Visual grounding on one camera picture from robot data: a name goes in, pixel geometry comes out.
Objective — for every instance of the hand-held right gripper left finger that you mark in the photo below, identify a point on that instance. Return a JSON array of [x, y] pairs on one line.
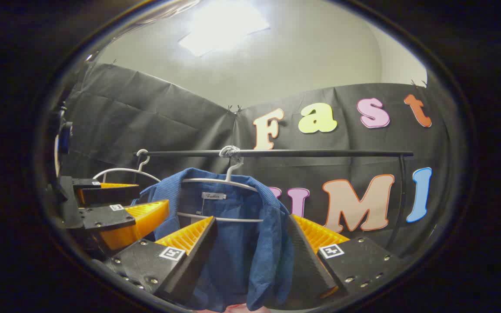
[[194, 261]]

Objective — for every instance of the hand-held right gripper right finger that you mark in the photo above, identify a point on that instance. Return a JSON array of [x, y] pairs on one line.
[[309, 261]]

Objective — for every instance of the white plastic hanger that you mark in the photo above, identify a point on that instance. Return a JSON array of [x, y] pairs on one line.
[[233, 219], [124, 169]]

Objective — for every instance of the black backdrop cloth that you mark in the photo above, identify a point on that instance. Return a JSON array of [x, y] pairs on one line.
[[146, 113]]

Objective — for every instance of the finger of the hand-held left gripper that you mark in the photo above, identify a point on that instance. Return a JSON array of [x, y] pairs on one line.
[[102, 217], [111, 195]]

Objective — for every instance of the black clothes rack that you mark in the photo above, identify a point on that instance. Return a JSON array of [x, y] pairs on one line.
[[320, 153]]

